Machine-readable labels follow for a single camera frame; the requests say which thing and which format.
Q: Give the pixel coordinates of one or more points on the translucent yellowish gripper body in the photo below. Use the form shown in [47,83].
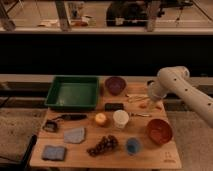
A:
[153,105]

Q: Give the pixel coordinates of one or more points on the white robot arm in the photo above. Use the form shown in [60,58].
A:
[174,79]

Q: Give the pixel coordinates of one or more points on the white paper cup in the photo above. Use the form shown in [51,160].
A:
[120,118]

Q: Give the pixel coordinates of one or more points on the blue plastic cup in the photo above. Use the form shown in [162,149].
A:
[132,146]

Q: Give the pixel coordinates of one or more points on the yellow tongs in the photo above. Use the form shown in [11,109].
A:
[136,97]

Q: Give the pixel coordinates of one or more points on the red bowl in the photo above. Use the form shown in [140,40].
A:
[159,131]

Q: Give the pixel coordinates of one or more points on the wooden board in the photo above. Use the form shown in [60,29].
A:
[150,156]

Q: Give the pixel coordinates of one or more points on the black rectangular block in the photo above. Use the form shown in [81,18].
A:
[113,106]

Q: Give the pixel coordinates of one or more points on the purple bowl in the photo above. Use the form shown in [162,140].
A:
[115,85]

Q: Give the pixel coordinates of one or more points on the yellow orange fruit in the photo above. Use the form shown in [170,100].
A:
[100,119]

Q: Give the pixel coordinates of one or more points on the bunch of dark grapes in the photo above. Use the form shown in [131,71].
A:
[107,143]

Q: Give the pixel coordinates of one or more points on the light blue cloth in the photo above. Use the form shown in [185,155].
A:
[75,135]

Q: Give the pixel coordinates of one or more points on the green plastic tray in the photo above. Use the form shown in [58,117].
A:
[73,93]

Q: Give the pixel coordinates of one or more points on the small black square dish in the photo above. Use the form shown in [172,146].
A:
[50,126]

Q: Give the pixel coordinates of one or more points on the blue sponge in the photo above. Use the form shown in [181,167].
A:
[53,153]

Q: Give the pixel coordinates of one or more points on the black bar at table edge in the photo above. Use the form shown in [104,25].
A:
[27,154]

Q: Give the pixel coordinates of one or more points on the black handled knife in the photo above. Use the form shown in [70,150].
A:
[71,117]

